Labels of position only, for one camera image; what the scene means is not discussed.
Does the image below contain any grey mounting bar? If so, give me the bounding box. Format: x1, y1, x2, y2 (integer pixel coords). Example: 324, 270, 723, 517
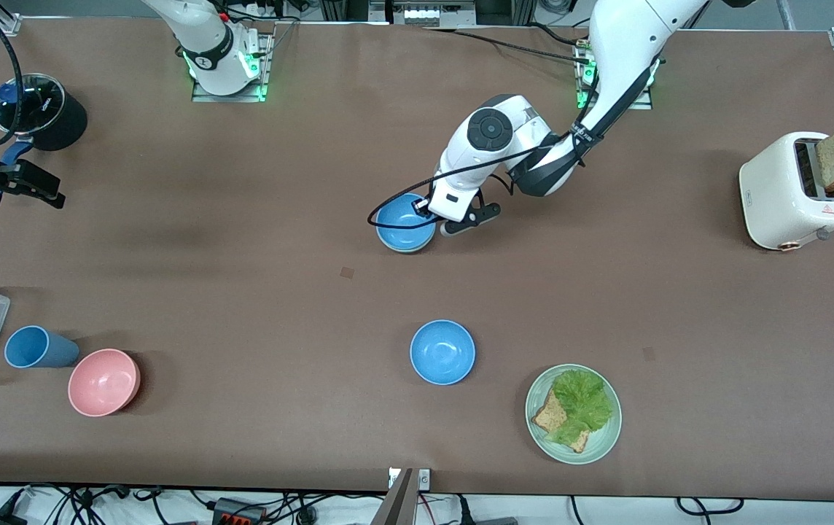
370, 470, 418, 525

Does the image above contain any green bowl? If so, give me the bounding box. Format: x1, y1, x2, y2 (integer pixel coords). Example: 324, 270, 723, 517
381, 237, 437, 255

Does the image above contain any black orange power adapter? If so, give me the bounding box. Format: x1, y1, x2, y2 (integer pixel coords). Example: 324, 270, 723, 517
211, 497, 266, 525

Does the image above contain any blue bowl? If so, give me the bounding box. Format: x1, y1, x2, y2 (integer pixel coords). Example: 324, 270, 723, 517
410, 319, 476, 386
375, 192, 437, 252

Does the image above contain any green plate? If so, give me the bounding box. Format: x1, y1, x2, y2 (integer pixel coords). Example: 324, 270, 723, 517
525, 363, 623, 465

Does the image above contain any black pot with blue handle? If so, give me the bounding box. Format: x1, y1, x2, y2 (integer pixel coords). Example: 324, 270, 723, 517
0, 73, 88, 166

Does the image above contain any white power strip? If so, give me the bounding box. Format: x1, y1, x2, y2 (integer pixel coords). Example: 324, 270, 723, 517
390, 0, 463, 27

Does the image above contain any white metal bracket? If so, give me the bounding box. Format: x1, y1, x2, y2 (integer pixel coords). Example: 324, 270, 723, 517
388, 468, 431, 491

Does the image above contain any blue cup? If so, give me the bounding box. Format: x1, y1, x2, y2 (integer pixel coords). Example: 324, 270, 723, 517
4, 325, 80, 369

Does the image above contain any black table cable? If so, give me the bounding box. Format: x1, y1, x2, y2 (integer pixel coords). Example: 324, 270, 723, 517
423, 26, 594, 65

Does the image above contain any white toaster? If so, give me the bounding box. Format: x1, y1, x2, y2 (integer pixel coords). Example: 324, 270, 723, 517
738, 131, 834, 252

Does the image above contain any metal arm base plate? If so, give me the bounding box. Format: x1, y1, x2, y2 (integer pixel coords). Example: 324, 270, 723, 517
576, 36, 653, 111
191, 31, 270, 103

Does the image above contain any green lettuce leaf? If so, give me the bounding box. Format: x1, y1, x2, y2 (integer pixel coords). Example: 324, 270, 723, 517
545, 369, 615, 446

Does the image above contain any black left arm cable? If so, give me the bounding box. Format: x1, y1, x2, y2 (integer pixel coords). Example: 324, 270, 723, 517
367, 124, 594, 231

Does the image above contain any pink bowl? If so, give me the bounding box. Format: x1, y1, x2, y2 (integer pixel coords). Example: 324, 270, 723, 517
68, 349, 141, 418

